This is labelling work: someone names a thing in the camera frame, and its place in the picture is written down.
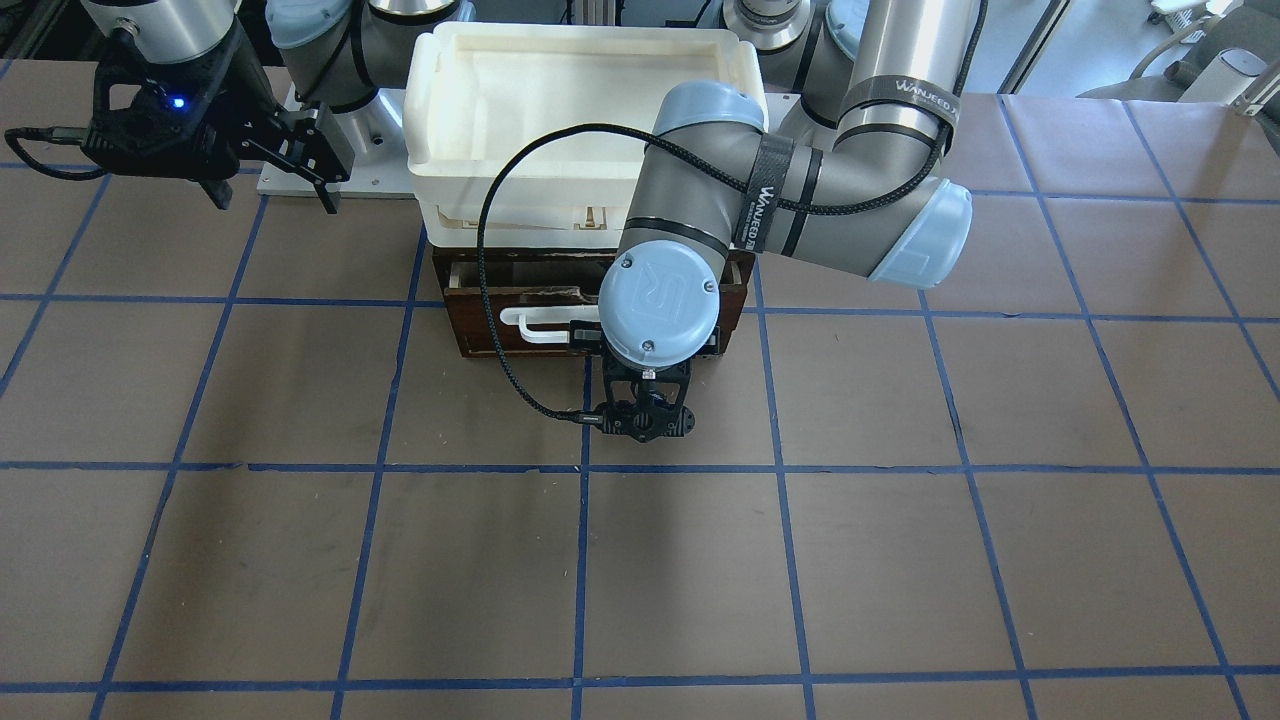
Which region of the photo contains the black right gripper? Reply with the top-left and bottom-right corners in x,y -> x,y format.
79,40 -> 355,215

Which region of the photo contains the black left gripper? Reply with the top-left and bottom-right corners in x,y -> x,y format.
570,320 -> 695,443

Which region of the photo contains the white drawer handle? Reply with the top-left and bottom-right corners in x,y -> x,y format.
499,305 -> 600,345

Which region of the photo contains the light wooden drawer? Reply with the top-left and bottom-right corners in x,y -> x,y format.
442,258 -> 755,357

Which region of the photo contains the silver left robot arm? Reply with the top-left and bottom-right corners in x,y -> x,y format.
559,1 -> 988,442

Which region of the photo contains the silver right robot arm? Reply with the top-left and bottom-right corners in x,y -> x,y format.
76,1 -> 476,213

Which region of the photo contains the dark brown wooden cabinet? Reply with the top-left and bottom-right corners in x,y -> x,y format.
430,243 -> 756,361

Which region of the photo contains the white plastic tray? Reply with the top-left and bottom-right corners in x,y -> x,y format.
403,22 -> 769,249

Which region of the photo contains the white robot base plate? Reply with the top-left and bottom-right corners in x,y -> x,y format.
256,85 -> 861,213

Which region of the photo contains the black braided cable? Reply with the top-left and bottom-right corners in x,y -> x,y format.
3,126 -> 106,183
476,0 -> 991,425

